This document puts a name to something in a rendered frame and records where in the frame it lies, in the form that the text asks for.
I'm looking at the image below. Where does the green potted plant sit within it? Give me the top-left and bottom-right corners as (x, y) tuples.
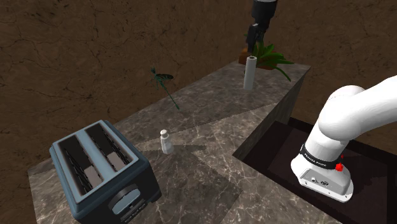
(237, 33), (295, 83)

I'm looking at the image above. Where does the white salt shaker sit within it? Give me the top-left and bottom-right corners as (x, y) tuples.
(160, 129), (176, 155)

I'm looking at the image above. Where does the dark robot stand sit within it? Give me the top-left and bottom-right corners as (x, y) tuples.
(241, 117), (397, 224)

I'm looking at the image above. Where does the green dragonfly figure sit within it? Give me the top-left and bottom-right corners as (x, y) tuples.
(150, 66), (181, 111)

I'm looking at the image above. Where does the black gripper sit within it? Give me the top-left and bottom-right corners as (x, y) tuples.
(246, 1), (277, 54)

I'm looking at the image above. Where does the white paper towel roll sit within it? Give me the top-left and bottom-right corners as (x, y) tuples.
(242, 55), (258, 92)

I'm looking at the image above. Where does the blue two-slot toaster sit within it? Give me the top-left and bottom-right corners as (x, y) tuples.
(49, 120), (162, 224)

